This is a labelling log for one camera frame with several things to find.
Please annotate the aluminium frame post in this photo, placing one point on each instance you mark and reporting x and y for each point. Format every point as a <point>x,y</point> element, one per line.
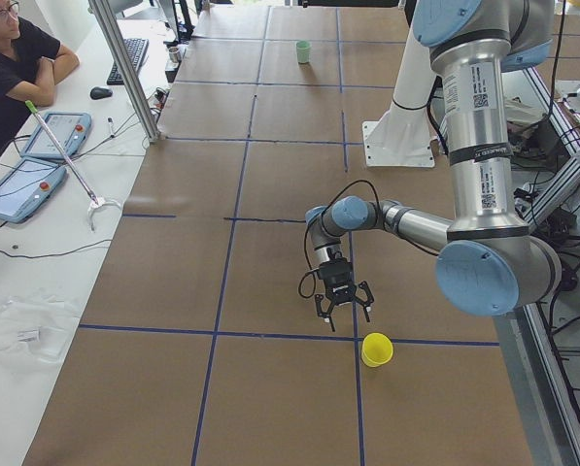
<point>110,29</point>

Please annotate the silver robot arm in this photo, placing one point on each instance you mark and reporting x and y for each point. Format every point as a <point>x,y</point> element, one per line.
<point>488,264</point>

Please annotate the black computer mouse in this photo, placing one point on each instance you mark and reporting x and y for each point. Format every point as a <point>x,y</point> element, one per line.
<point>99,93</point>

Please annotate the black keyboard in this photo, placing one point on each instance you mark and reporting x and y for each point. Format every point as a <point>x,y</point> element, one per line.
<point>137,51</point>

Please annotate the person in black shirt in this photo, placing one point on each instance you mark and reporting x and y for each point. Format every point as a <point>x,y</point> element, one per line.
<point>32,64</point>

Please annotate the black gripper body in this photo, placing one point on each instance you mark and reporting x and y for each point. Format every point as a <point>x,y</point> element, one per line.
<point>342,291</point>

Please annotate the green plastic cup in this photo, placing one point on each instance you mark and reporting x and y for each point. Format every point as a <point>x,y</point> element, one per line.
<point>303,50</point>

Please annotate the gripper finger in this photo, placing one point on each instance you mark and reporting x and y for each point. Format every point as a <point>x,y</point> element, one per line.
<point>367,301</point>
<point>325,313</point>

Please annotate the reacher grabber stick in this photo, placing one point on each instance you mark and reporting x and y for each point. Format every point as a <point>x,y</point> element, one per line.
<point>96,202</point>

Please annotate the near teach pendant tablet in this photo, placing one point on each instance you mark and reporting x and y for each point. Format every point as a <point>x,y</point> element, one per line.
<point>27,187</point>

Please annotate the metal cup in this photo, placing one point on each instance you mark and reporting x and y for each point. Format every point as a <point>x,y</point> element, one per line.
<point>175,55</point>

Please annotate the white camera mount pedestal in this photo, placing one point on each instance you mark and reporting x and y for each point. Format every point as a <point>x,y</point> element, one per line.
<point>401,137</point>

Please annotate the yellow plastic cup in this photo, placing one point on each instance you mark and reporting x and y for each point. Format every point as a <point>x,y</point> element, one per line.
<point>376,350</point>

